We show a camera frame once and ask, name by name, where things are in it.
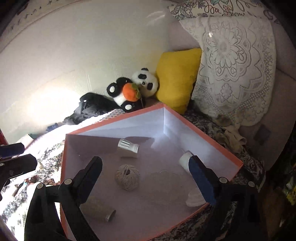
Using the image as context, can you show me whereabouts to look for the panda plush toy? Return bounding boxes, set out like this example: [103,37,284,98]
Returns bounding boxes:
[106,68,159,113]

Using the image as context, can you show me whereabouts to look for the floral patterned pillow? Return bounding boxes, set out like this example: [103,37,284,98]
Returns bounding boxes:
[168,0,276,21]

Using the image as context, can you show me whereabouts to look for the beige crumpled cloth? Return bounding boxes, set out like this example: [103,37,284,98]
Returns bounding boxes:
[212,115,247,154]

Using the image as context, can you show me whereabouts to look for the clear tape roll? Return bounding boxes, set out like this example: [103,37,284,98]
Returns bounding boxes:
[144,170,184,205]

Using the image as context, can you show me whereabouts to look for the white round lid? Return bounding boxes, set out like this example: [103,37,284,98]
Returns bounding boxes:
[186,189,206,207]

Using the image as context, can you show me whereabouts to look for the white pill bottle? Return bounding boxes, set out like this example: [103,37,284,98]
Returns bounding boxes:
[179,151,194,173]

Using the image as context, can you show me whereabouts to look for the silver white jar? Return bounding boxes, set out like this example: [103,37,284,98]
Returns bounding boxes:
[117,138,139,158]

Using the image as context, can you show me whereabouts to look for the white lace pillow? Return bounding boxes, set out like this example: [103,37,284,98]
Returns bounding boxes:
[181,16,276,126]

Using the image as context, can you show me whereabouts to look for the black clothing pile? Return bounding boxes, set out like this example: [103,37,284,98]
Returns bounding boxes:
[63,92,119,125]

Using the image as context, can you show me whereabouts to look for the calligraphy scroll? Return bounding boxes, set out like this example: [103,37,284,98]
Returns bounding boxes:
[1,0,77,52]

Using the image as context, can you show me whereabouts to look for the yellow pillow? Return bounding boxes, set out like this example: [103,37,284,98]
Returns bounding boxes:
[156,48,202,115]

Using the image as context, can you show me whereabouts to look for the grey cylinder roll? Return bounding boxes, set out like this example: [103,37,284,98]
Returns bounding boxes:
[80,196,116,222]

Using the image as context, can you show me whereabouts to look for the black white patterned blanket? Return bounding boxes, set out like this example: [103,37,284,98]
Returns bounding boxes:
[0,108,265,241]

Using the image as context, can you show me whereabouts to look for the twine ball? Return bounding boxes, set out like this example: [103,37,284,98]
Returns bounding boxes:
[114,164,140,191]

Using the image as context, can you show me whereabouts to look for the blue small object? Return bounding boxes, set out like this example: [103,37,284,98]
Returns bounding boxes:
[46,123,59,132]

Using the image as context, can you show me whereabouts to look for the pink storage box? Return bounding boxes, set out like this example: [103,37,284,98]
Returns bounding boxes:
[61,104,243,240]

